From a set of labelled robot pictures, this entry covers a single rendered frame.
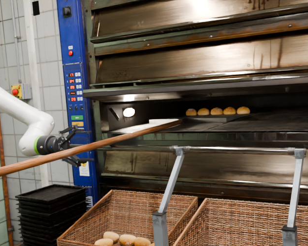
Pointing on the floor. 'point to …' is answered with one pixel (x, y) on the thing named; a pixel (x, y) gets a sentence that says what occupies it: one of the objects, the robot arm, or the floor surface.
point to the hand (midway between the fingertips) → (87, 146)
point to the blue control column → (65, 29)
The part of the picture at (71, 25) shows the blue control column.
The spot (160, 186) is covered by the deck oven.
